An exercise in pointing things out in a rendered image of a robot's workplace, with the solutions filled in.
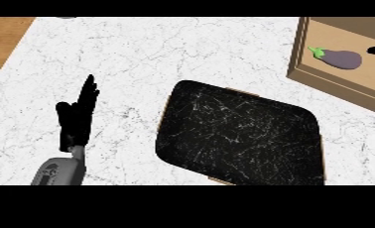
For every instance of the purple eggplant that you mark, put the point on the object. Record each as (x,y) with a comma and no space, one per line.
(341,58)

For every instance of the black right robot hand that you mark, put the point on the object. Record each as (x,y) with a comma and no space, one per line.
(372,51)

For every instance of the brown cardboard box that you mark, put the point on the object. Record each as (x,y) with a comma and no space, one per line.
(337,70)

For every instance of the black scratched tray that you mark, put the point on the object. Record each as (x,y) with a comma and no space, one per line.
(239,133)

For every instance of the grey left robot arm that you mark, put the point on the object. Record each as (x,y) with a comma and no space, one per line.
(61,170)

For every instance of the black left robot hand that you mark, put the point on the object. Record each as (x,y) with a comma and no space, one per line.
(78,119)

